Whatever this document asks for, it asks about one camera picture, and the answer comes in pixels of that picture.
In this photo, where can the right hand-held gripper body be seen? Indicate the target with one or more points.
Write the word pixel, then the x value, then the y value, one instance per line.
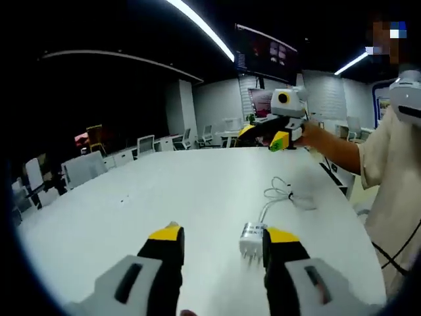
pixel 292 103

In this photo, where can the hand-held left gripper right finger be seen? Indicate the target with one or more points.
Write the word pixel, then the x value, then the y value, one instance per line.
pixel 283 260

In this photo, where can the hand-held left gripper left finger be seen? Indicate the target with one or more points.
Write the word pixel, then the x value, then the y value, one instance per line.
pixel 158 260

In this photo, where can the white charger adapter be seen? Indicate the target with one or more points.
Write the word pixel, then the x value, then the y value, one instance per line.
pixel 250 238

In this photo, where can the white desk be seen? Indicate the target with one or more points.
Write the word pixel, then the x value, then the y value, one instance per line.
pixel 164 184

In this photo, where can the person's right hand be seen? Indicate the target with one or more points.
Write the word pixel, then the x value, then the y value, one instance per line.
pixel 310 133

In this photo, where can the person's left hand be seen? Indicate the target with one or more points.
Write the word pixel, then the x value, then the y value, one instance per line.
pixel 189 313

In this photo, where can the green potted plant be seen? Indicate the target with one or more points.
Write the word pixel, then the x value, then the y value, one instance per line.
pixel 250 117

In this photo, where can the large hanging display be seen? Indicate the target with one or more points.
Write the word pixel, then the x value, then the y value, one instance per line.
pixel 266 56

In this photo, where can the white office chair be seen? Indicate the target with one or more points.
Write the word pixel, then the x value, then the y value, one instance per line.
pixel 187 135
pixel 207 130
pixel 353 125
pixel 33 171
pixel 146 143

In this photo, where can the ceiling vent grille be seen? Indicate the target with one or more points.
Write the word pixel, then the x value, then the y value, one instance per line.
pixel 241 61

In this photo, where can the ceiling light strip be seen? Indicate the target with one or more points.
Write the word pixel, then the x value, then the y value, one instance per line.
pixel 204 29
pixel 352 62

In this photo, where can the white drawer cabinet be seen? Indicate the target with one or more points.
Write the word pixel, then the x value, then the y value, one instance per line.
pixel 121 158

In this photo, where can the white worn device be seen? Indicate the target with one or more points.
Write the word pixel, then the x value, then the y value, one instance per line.
pixel 408 98

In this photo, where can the white mesh chair back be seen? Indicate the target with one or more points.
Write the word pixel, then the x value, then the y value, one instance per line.
pixel 85 166

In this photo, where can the person in beige shirt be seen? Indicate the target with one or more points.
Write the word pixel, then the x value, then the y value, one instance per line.
pixel 394 181

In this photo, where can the yellow cart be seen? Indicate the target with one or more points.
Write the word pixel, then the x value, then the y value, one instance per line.
pixel 93 127

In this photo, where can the red wall display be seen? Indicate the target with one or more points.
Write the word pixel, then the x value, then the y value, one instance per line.
pixel 261 102

